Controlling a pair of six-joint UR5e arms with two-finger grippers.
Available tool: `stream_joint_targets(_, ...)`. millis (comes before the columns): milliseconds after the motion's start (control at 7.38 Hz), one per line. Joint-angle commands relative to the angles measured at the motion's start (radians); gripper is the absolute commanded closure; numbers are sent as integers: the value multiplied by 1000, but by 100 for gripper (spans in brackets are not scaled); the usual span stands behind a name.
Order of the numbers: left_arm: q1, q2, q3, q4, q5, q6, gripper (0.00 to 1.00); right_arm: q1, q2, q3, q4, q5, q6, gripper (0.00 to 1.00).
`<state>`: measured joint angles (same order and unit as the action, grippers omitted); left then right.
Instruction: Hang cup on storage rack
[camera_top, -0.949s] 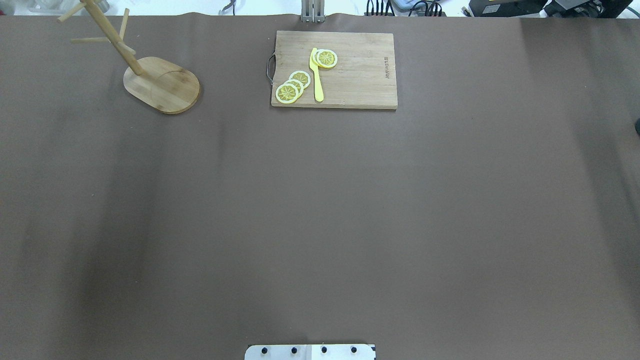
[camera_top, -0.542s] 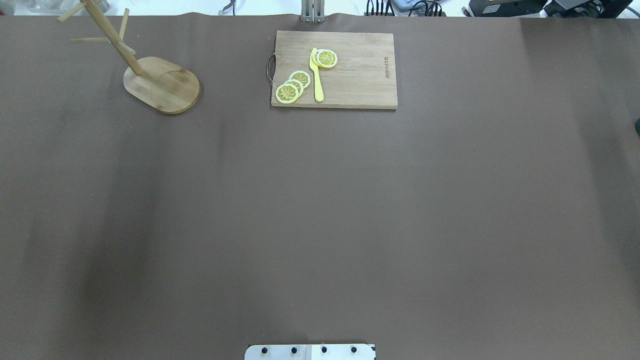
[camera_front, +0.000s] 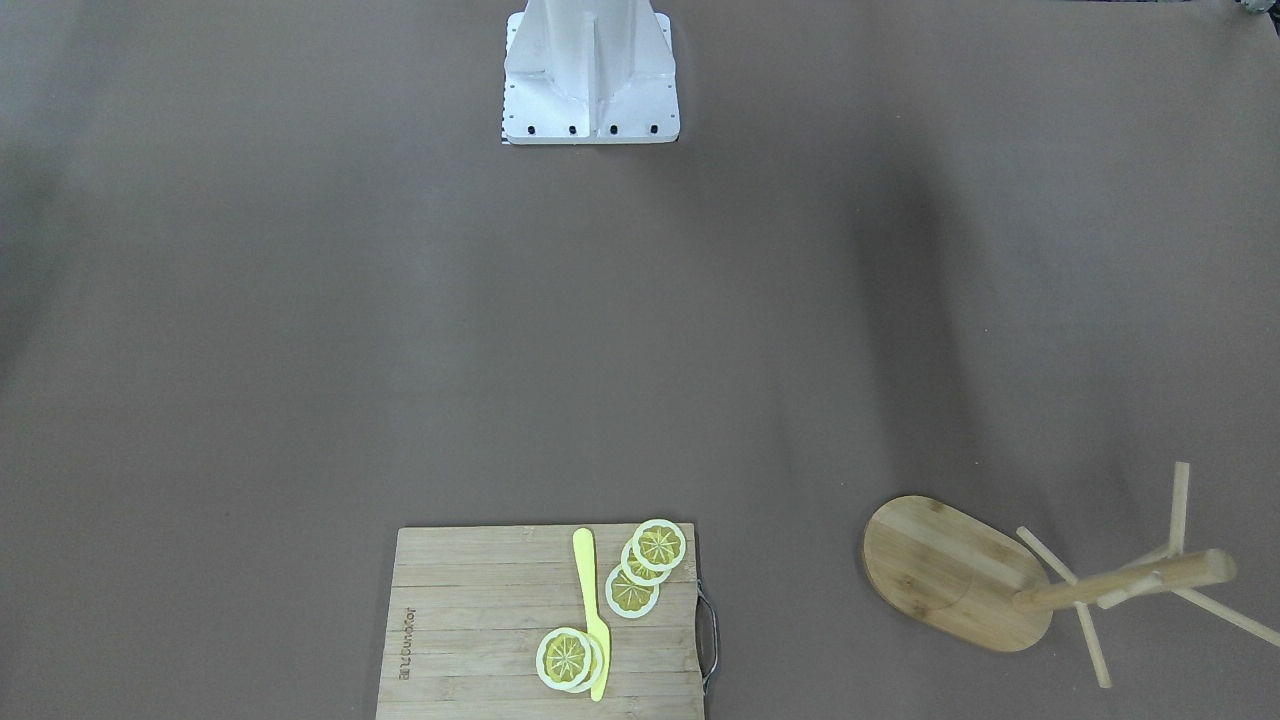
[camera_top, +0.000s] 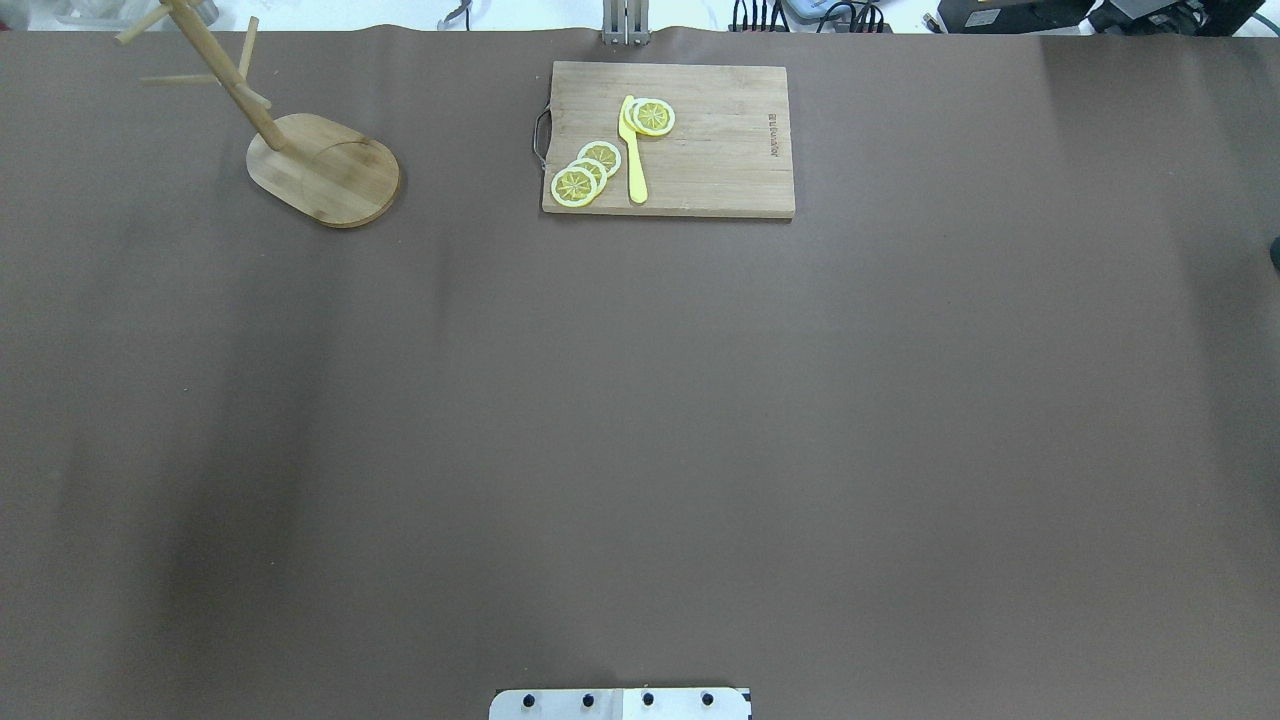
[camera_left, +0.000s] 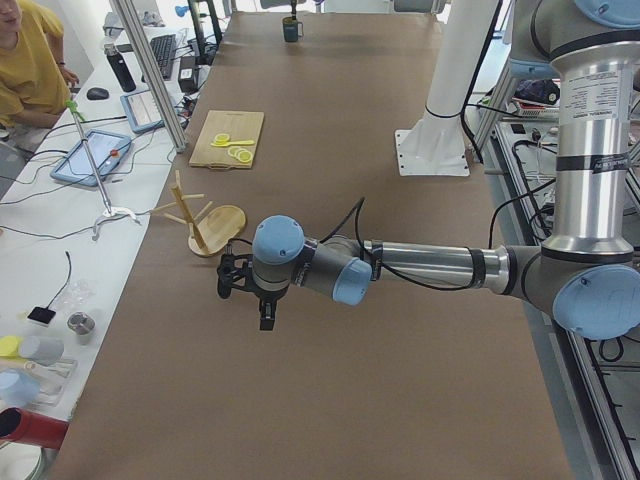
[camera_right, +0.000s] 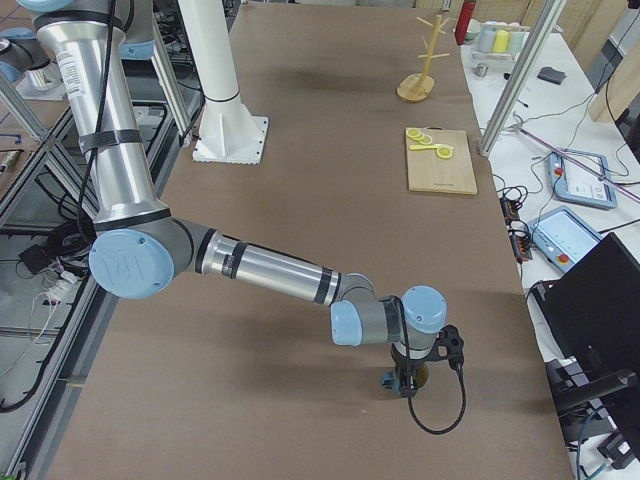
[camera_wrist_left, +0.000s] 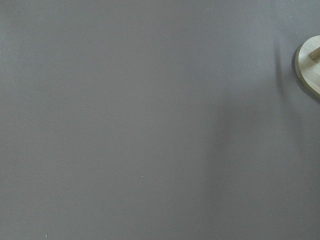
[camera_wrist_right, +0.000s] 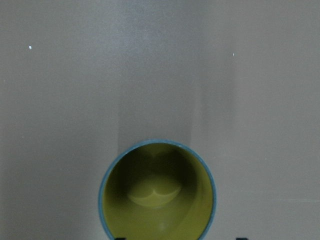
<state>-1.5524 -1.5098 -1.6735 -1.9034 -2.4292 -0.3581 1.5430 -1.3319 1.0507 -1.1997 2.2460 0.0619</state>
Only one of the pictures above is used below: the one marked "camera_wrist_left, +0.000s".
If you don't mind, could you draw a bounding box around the wooden cup storage rack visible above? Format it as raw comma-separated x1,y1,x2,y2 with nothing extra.
294,35,320,99

